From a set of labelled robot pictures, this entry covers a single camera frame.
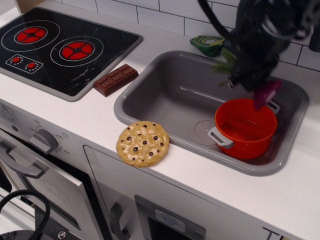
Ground white dishwasher cabinet door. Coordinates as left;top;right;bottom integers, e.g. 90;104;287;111
83;145;282;240

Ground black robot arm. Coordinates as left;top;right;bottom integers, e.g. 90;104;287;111
227;0;320;91

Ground grey plastic sink basin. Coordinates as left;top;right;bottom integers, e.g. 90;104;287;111
114;51;309;177

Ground grey cabinet door handle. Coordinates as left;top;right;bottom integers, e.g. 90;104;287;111
109;203;131;240

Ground brown toy chocolate bar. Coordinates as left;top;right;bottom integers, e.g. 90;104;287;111
93;64;139;97

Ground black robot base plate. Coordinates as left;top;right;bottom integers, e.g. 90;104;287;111
0;207;83;240

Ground purple toy beet green leaves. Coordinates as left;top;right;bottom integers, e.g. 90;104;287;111
211;47;283;110

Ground orange toy pot grey handles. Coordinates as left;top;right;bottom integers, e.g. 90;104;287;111
207;98;278;159

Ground dark grey toy faucet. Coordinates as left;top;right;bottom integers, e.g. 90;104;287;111
308;28;320;53

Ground white toy oven door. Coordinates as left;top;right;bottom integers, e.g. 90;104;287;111
0;131;103;240

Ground green toy avocado half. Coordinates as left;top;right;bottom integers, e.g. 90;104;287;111
189;35;225;57

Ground black braided cable lower left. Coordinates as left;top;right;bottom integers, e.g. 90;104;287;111
0;189;52;240

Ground grey oven door handle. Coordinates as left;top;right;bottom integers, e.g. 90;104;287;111
0;139;46;179

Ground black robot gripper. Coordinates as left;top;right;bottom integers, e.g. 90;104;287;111
226;27;290;92

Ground black toy stove top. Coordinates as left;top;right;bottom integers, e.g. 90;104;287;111
0;7;143;102

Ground chocolate chip toy cookie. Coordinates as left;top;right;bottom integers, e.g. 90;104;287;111
116;121;170;168

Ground grey oven temperature knob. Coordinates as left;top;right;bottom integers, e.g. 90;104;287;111
28;129;59;154

